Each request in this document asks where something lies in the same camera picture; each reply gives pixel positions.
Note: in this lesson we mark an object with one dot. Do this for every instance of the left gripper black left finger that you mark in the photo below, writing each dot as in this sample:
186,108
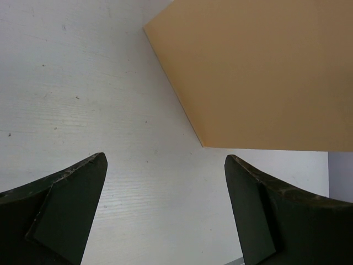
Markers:
48,221

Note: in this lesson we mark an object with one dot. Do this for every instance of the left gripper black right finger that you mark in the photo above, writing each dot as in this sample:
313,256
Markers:
278,223

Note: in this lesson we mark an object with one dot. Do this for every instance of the brown paper bag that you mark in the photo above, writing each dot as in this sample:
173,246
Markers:
268,75

